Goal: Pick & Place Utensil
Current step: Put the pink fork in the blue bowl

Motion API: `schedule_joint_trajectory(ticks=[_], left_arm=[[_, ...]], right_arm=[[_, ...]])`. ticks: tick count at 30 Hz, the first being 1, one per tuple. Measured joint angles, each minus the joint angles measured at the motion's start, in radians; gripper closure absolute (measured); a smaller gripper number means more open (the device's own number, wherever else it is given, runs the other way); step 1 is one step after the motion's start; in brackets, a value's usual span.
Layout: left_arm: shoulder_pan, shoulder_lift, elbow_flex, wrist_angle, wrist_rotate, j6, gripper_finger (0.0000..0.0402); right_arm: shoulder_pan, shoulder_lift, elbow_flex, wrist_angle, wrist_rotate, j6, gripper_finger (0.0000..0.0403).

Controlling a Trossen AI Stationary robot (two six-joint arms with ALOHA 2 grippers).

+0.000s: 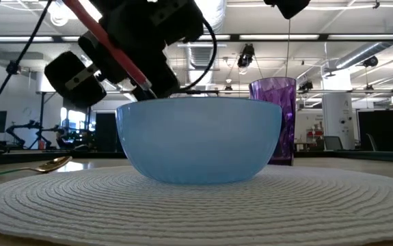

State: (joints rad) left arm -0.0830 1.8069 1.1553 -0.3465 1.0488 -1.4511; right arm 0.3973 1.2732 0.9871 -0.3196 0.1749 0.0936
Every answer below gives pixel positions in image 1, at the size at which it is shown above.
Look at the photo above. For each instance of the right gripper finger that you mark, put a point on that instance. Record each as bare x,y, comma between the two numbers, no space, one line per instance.
104,58
160,75

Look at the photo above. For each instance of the light blue bowl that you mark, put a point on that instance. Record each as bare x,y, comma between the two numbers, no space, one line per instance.
199,140

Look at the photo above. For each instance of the purple faceted plastic cup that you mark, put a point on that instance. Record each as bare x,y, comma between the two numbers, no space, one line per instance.
280,89

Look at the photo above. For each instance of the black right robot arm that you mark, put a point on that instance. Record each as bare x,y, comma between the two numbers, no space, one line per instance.
288,7

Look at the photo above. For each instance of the background black robot arm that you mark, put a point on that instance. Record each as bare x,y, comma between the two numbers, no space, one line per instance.
22,131

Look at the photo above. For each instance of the long ceiling light strip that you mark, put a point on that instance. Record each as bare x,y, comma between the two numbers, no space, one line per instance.
278,37
15,38

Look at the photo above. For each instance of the white woven round placemat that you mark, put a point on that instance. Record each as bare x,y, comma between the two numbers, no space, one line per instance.
196,212

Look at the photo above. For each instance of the white round column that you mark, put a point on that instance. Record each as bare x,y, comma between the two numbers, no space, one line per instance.
338,116

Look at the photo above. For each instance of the grey office chair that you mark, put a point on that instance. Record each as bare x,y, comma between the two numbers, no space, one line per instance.
333,143

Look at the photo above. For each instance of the black partition wall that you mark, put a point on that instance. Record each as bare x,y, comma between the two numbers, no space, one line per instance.
384,130
105,131

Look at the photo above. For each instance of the black metal gantry frame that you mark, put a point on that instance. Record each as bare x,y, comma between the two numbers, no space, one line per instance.
41,116

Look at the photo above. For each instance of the black ceiling-hung camera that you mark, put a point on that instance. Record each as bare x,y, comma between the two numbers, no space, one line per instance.
246,55
370,61
13,67
306,85

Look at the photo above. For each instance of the black metal table frame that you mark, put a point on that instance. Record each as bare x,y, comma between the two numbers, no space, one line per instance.
11,158

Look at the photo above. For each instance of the silver ventilation duct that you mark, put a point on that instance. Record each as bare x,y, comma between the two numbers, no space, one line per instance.
370,48

